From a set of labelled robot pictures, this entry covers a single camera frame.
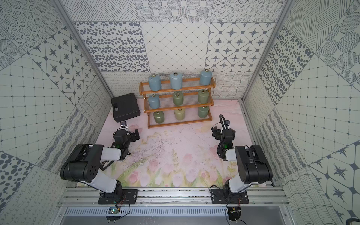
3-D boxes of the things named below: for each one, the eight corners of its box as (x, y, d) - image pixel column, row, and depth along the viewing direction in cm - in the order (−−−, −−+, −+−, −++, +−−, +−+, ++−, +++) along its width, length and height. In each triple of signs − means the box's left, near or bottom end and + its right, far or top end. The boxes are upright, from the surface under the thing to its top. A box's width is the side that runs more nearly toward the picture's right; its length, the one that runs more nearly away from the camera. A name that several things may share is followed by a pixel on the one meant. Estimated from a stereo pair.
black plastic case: (116, 123, 106) (113, 119, 102) (113, 102, 120) (110, 97, 116) (141, 115, 111) (139, 111, 107) (135, 96, 126) (133, 91, 121)
